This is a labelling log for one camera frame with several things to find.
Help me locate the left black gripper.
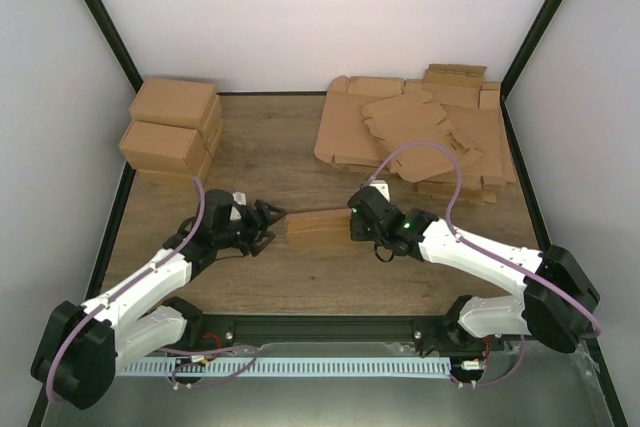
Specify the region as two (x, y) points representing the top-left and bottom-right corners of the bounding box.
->
(215, 200), (289, 257)

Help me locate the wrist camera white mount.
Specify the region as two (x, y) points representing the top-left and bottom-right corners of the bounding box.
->
(369, 180), (391, 201)
(230, 192), (246, 221)

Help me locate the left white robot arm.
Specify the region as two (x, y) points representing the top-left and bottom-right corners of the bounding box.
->
(30, 190), (286, 409)

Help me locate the light blue slotted cable duct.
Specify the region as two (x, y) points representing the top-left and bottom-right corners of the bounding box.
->
(119, 357), (452, 379)

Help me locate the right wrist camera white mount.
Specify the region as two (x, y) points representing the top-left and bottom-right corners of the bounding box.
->
(369, 180), (391, 201)

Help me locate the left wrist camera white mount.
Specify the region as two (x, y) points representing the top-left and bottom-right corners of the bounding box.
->
(230, 192), (246, 221)

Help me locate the black aluminium frame rail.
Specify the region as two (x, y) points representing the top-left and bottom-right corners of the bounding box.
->
(59, 313), (593, 348)

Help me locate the stack of flat cardboard blanks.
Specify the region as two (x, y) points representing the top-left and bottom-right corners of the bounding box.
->
(314, 64), (517, 204)

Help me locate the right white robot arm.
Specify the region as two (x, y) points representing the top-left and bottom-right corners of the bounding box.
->
(348, 183), (600, 353)

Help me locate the cardboard box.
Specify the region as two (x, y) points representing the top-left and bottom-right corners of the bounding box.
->
(129, 77), (222, 136)
(119, 120), (224, 176)
(285, 208), (352, 249)
(137, 152), (213, 185)

